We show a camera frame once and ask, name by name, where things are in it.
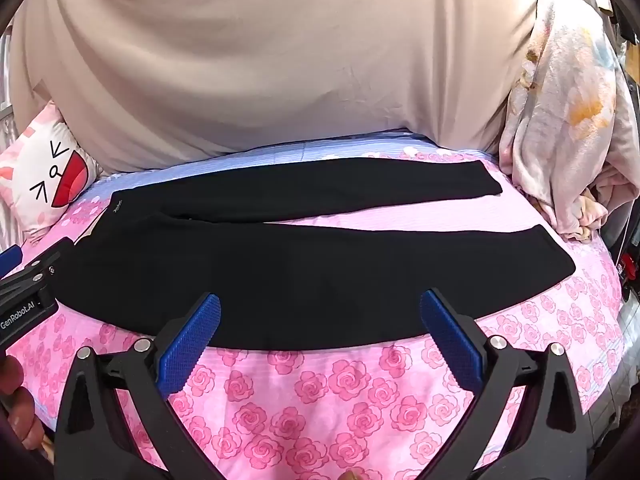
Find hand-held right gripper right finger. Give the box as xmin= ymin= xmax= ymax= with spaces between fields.
xmin=419 ymin=288 xmax=589 ymax=480

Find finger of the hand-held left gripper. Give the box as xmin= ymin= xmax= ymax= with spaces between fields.
xmin=0 ymin=237 xmax=76 ymax=295
xmin=0 ymin=245 xmax=25 ymax=279

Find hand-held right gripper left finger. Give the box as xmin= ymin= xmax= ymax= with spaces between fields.
xmin=54 ymin=292 xmax=222 ymax=480

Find black pants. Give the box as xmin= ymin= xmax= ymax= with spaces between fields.
xmin=47 ymin=156 xmax=503 ymax=352

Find person's left hand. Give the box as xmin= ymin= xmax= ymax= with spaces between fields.
xmin=0 ymin=355 xmax=47 ymax=453

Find cartoon face pillow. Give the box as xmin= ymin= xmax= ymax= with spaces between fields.
xmin=0 ymin=100 xmax=103 ymax=239

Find pink rose bedsheet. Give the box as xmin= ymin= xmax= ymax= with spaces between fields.
xmin=0 ymin=132 xmax=632 ymax=480

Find pale floral fleece blanket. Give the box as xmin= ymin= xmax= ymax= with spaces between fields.
xmin=499 ymin=0 xmax=640 ymax=245

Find beige duvet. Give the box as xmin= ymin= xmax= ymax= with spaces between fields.
xmin=10 ymin=0 xmax=547 ymax=176

